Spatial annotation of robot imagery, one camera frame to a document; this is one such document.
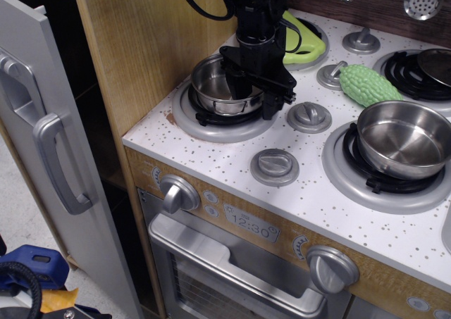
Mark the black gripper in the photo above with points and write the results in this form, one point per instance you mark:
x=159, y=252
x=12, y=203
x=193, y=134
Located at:
x=258, y=62

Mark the small steel pot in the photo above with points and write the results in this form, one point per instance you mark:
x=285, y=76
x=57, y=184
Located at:
x=208, y=80

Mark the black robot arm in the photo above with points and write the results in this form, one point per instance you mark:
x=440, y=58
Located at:
x=258, y=17

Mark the grey stove top knob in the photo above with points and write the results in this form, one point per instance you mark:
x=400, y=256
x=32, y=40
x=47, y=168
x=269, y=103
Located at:
x=309, y=118
x=274, y=167
x=361, y=42
x=329, y=76

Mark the large steel pan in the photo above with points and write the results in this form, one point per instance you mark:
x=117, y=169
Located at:
x=404, y=139

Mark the front left black burner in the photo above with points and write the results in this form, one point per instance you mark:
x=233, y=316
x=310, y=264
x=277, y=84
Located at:
x=205, y=117

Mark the black burner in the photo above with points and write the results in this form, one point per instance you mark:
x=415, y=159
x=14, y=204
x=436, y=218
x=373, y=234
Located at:
x=205, y=117
x=402, y=70
x=376, y=180

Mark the green bitter melon toy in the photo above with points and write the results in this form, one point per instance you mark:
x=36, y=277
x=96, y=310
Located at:
x=365, y=86

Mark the oven clock display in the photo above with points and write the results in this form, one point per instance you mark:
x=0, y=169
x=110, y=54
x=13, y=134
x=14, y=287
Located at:
x=251, y=223

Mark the left silver oven knob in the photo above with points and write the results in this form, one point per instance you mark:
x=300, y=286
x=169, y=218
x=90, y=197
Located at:
x=179, y=194

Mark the silver oven knob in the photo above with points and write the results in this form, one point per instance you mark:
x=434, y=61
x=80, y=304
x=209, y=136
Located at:
x=331, y=270
x=179, y=194

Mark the back right black burner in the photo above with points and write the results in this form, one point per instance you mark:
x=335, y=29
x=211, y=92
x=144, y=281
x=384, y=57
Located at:
x=402, y=70

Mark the front right black burner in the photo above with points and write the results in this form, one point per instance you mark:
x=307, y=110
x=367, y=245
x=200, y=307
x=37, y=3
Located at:
x=376, y=180

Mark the dark steel pot lid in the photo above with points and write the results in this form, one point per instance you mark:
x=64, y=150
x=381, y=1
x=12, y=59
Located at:
x=436, y=64

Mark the hanging steel skimmer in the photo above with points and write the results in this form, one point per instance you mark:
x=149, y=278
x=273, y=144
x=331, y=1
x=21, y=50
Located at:
x=422, y=9

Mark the right silver oven knob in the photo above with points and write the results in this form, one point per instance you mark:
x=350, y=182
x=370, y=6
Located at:
x=331, y=270

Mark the grey fridge door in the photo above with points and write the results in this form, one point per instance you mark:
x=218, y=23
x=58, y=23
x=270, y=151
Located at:
x=40, y=115

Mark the blue clamp tool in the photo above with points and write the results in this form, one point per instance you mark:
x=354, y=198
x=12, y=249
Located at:
x=48, y=265

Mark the silver oven door handle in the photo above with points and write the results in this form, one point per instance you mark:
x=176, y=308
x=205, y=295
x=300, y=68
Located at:
x=211, y=262

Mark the grey fridge door handle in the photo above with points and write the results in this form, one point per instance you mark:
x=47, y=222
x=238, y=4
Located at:
x=44, y=135

